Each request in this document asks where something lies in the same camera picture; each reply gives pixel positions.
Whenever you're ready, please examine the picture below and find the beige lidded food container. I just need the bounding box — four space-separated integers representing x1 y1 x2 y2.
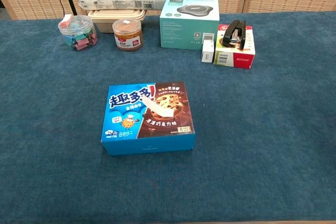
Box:
87 8 147 34

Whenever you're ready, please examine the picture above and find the clear jar with brown contents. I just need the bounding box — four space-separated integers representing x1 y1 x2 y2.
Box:
112 18 144 51

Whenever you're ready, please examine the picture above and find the small white box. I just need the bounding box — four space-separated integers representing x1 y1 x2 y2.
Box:
201 39 215 63

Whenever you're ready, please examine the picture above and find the blue brown cookie box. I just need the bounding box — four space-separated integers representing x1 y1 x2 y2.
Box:
101 81 196 156

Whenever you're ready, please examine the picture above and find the red white cardboard box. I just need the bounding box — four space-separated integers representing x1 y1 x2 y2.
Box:
213 24 256 70

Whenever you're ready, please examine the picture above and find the teal speaker box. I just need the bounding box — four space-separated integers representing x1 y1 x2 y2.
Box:
159 0 221 51

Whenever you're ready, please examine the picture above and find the clear jar of binder clips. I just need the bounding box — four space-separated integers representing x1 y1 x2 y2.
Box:
58 14 99 51

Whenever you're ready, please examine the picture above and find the black stapler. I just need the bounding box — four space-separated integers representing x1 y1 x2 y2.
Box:
223 19 247 51

